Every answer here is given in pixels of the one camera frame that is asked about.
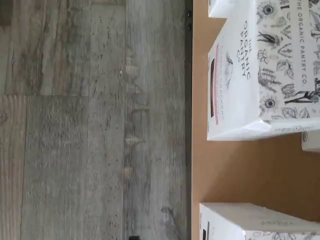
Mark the white box pink strip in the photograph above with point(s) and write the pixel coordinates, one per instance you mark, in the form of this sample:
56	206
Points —
237	100

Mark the wooden shelf board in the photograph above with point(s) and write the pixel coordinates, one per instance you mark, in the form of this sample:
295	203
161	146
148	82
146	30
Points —
250	170

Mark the white box green strip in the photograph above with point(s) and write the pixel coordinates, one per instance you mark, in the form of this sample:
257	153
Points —
225	220

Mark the white box yellow strip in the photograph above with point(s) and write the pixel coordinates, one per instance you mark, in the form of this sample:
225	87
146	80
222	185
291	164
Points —
220	7

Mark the white floral organic pantry box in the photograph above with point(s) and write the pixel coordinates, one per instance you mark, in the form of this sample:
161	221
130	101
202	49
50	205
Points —
311	142

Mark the small black block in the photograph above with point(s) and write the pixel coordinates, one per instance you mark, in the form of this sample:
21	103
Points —
134	237

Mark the black metal shelf frame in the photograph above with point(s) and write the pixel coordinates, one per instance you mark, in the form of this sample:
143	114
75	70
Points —
189	125

